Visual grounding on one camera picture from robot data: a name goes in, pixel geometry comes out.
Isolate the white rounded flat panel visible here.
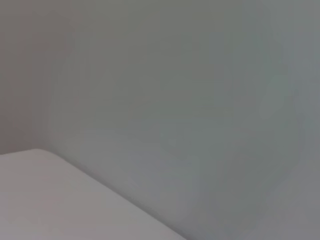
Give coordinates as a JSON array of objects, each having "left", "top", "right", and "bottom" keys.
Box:
[{"left": 0, "top": 148, "right": 188, "bottom": 240}]

